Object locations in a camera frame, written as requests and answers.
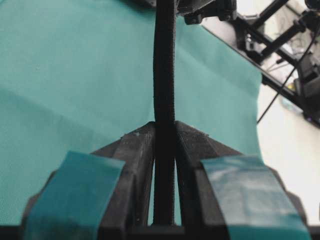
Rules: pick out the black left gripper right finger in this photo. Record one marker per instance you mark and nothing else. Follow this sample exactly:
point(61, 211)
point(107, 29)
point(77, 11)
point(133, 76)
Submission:
point(226, 195)

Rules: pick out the black metal frame stand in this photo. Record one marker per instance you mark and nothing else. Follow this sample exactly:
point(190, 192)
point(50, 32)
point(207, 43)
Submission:
point(244, 36)

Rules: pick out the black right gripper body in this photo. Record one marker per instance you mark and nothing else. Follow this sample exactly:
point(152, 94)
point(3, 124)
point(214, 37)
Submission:
point(194, 11)

